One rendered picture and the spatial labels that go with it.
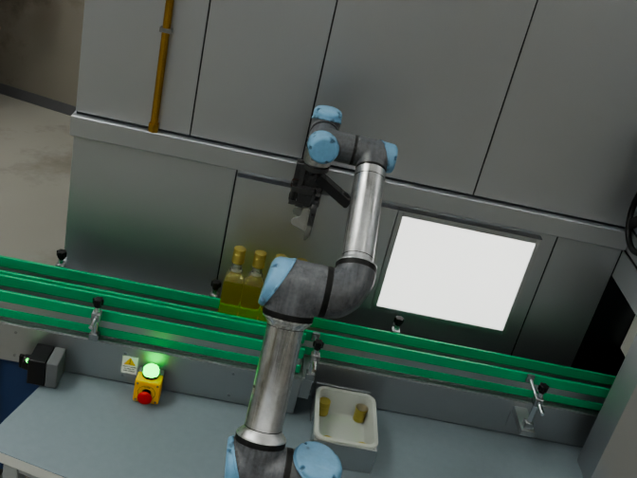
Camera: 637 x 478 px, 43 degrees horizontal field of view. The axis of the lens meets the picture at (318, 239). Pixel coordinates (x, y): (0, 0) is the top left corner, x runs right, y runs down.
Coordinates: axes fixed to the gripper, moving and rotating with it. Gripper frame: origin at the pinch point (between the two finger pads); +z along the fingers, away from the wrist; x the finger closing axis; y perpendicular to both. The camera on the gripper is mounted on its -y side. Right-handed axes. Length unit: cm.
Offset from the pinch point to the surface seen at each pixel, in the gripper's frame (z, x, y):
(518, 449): 50, 11, -75
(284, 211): 1.1, -11.7, 7.3
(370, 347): 30.2, 4.0, -24.8
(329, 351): 34.3, 4.0, -13.7
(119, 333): 35, 15, 45
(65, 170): 126, -269, 143
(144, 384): 44, 23, 35
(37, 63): 95, -367, 197
